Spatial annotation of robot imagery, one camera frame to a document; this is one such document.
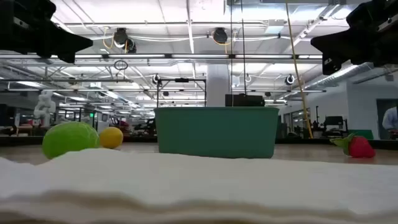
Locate thin black hanging cable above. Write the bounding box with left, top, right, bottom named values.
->
left=229, top=0, right=234, bottom=96

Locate red toy strawberry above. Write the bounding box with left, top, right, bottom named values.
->
left=329, top=133, right=376, bottom=159

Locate white folded cloth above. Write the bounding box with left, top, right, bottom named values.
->
left=0, top=147, right=398, bottom=224

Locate black aluminium table frame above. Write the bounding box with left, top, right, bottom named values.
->
left=0, top=135, right=398, bottom=151

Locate green toy cabbage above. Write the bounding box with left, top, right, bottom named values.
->
left=42, top=121, right=101, bottom=160

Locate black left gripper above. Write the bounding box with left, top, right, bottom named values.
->
left=0, top=0, right=93, bottom=64

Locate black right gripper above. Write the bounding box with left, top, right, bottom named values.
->
left=310, top=0, right=398, bottom=75

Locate yellow hanging cable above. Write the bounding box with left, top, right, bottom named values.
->
left=285, top=0, right=314, bottom=139

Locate person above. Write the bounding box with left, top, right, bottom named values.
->
left=381, top=106, right=398, bottom=140

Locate white pillar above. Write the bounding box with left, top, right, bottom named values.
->
left=206, top=63, right=231, bottom=108

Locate thick black hanging cable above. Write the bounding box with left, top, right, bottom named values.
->
left=241, top=0, right=248, bottom=96

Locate black metal stand frame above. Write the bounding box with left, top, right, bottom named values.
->
left=156, top=77, right=208, bottom=108

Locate yellow toy lemon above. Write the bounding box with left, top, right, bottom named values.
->
left=99, top=126, right=124, bottom=149

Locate green board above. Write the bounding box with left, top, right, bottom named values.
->
left=348, top=129, right=374, bottom=140

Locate teal plastic container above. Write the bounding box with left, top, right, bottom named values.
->
left=154, top=106, right=280, bottom=159

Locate long ceiling light strip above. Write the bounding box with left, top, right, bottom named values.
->
left=51, top=53, right=324, bottom=60

